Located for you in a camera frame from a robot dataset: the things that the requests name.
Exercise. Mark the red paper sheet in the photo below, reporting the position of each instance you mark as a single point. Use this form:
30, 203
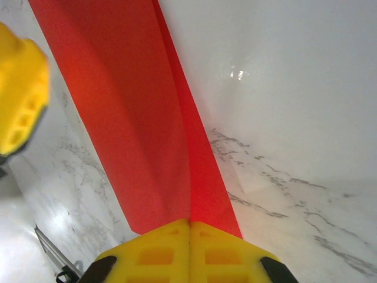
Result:
117, 88

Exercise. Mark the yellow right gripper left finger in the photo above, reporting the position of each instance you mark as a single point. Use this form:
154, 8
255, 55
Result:
153, 259

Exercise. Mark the aluminium table side rail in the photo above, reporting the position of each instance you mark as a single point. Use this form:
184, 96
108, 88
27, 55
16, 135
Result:
51, 250

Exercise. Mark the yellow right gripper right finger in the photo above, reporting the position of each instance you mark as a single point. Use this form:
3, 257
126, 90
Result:
224, 259

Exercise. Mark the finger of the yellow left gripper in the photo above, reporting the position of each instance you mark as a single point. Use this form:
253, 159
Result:
20, 88

